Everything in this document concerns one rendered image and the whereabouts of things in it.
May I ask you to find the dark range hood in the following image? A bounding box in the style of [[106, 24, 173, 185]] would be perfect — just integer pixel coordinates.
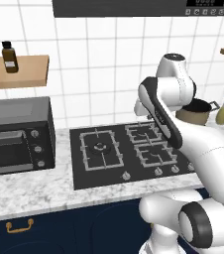
[[52, 0, 224, 19]]

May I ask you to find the black gas hob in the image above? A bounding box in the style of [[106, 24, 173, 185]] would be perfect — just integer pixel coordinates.
[[68, 120, 198, 191]]

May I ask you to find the navy cupboard door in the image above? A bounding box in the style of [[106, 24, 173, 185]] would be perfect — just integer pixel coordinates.
[[75, 197, 153, 254]]

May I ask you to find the navy drawer front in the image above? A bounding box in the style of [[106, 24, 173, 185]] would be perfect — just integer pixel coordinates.
[[0, 211, 78, 254]]

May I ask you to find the brass drawer handle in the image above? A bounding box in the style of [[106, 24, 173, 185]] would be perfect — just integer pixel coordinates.
[[5, 217, 35, 234]]

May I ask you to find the brown glass bottle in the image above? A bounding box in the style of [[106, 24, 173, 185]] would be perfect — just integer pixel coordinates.
[[1, 40, 20, 74]]

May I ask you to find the black toaster oven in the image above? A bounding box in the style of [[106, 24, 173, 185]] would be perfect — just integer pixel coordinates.
[[0, 95, 56, 178]]

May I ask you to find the beige cooking pot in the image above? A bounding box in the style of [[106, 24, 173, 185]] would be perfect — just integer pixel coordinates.
[[174, 97, 222, 127]]

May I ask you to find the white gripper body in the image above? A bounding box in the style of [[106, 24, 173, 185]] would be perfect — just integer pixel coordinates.
[[133, 97, 152, 118]]

